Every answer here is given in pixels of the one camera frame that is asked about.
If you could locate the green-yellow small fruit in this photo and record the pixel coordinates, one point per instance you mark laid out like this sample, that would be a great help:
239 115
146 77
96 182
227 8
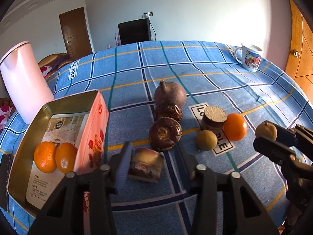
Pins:
206 140

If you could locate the white pink electric kettle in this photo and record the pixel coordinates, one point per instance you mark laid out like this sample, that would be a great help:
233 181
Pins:
24 81

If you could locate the orange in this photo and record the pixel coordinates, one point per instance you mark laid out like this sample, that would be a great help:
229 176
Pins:
65 157
235 127
44 157

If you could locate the black television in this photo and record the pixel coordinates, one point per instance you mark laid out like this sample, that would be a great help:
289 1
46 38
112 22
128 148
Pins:
134 31

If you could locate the blue plaid tablecloth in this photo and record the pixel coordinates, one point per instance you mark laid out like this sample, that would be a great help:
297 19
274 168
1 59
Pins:
127 77

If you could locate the cartoon printed white mug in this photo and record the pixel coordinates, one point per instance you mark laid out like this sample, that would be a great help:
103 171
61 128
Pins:
249 56

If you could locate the brown leather sofa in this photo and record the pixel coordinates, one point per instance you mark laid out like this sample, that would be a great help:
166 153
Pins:
52 63

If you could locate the printed paper sheet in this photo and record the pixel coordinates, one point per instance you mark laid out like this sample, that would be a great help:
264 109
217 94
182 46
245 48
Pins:
61 128

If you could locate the wall power socket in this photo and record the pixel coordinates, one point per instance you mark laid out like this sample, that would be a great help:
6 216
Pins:
149 14

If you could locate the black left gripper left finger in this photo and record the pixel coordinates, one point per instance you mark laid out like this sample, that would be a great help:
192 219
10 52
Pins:
63 211

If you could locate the orange wooden door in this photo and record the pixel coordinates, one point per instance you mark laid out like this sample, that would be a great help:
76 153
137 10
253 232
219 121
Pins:
299 65

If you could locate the pink metal tin box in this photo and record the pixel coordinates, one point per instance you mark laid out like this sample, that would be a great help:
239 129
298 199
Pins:
89 156

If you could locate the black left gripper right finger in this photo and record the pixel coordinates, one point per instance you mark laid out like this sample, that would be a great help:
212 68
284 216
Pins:
243 212

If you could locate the black phone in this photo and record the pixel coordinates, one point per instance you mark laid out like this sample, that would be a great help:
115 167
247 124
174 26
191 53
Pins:
6 162

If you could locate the dark brown door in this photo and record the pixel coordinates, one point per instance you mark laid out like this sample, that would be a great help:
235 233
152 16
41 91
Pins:
75 35

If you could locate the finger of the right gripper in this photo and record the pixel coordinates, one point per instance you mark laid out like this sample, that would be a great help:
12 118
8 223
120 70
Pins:
275 151
286 136

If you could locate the pink floral cushion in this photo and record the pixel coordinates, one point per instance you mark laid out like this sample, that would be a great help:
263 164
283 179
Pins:
5 113

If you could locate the purple round radish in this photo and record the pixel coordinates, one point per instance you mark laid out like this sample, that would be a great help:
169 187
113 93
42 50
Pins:
170 92

